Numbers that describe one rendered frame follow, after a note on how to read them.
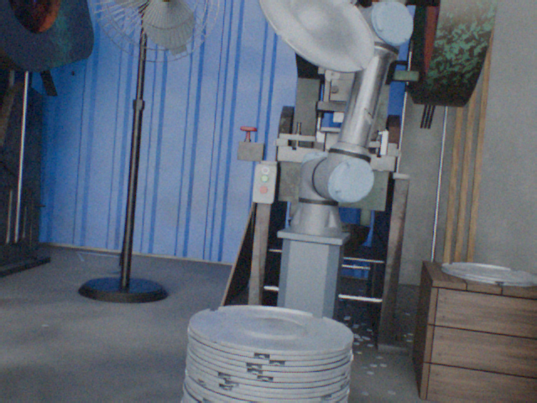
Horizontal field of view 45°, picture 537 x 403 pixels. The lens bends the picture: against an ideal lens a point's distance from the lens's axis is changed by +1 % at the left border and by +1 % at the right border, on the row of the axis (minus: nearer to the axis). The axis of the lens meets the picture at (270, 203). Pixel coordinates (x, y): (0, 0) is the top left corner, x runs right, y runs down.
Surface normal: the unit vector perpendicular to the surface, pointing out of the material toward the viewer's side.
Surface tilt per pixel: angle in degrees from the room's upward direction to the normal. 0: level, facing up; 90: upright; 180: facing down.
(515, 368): 90
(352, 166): 98
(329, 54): 54
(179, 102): 90
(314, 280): 90
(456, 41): 125
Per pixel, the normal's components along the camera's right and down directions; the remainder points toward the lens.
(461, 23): -0.13, 0.48
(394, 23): 0.40, -0.03
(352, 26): 0.50, -0.50
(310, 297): -0.24, 0.04
